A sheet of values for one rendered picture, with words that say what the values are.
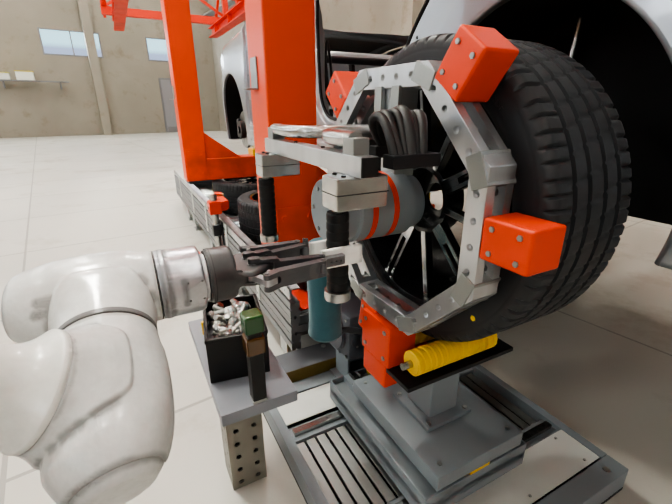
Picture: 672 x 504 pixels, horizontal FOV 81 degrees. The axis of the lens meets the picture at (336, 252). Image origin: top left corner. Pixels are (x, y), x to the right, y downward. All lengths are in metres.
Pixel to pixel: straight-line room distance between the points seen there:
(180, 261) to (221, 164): 2.69
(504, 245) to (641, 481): 1.12
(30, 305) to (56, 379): 0.15
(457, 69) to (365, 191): 0.24
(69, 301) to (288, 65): 0.95
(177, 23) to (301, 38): 1.96
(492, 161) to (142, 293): 0.51
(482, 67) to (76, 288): 0.61
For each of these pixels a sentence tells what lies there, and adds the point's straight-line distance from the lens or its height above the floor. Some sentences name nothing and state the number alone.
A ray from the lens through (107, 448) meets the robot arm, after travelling 0.38.
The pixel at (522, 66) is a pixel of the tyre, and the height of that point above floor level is 1.11.
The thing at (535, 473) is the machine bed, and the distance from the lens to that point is 1.38.
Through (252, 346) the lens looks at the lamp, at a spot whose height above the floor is 0.60.
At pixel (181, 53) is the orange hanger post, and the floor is 1.38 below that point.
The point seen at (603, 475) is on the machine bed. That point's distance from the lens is 1.46.
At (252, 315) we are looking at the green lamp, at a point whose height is 0.66.
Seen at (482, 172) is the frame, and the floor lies 0.95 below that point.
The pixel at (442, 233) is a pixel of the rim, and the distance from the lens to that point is 0.88.
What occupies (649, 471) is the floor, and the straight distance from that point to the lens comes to 1.67.
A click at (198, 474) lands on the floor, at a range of 1.43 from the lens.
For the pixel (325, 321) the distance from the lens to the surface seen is 0.99.
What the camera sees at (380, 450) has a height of 0.14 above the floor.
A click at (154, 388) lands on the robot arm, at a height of 0.81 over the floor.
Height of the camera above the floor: 1.05
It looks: 20 degrees down
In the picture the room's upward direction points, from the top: straight up
